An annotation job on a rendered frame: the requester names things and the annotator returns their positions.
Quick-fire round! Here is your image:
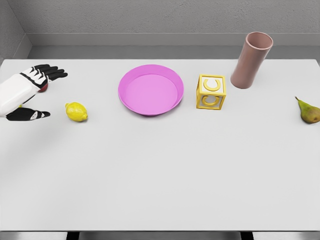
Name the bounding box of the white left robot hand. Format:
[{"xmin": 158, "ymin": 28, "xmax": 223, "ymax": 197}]
[{"xmin": 0, "ymin": 64, "xmax": 69, "ymax": 122}]

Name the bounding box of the pink round plate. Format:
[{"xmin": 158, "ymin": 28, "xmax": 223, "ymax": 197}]
[{"xmin": 117, "ymin": 64, "xmax": 185, "ymax": 117}]

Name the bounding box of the yellow white letter block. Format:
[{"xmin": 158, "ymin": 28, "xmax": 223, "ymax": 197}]
[{"xmin": 195, "ymin": 73, "xmax": 228, "ymax": 111}]

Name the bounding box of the tall pink cup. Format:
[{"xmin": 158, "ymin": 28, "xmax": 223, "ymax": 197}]
[{"xmin": 230, "ymin": 31, "xmax": 274, "ymax": 90}]

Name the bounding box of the green pear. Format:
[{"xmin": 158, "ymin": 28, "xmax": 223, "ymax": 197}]
[{"xmin": 294, "ymin": 96, "xmax": 320, "ymax": 125}]

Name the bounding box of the yellow lemon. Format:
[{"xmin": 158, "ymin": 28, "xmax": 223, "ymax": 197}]
[{"xmin": 64, "ymin": 101, "xmax": 89, "ymax": 123}]

